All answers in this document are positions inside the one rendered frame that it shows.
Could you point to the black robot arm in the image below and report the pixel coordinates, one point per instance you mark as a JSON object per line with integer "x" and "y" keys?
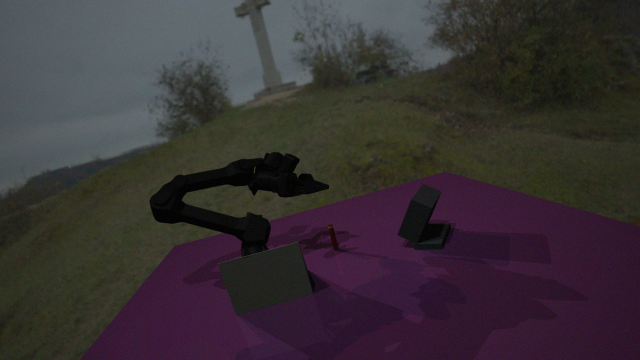
{"x": 253, "y": 229}

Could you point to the red peg with white band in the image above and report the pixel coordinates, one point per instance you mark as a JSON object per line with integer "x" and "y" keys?
{"x": 333, "y": 237}

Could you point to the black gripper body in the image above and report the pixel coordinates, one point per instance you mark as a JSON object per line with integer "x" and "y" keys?
{"x": 280, "y": 184}

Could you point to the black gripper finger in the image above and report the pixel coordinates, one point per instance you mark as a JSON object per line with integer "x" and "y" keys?
{"x": 322, "y": 186}
{"x": 298, "y": 187}

